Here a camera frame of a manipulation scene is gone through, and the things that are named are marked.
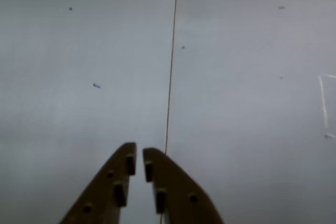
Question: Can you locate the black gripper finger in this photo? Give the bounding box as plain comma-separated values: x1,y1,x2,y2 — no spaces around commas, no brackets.
59,142,138,224
142,147,227,224

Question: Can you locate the dark grey mat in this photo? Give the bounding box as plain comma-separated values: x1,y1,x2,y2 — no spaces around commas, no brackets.
0,0,179,224
160,0,336,224

